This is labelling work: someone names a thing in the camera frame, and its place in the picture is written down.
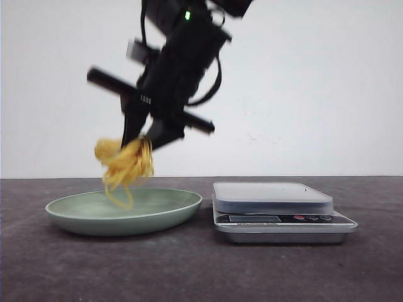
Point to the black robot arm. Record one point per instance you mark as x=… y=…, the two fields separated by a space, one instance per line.
x=163 y=13

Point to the silver digital kitchen scale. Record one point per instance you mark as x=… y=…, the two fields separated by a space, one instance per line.
x=277 y=212

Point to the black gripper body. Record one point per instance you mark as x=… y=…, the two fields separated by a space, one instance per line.
x=172 y=74

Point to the yellow vermicelli noodle bundle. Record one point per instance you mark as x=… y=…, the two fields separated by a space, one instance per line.
x=124 y=165

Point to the light green plate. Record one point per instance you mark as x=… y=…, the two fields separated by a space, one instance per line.
x=153 y=210

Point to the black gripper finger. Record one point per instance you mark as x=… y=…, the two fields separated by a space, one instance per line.
x=163 y=132
x=135 y=109

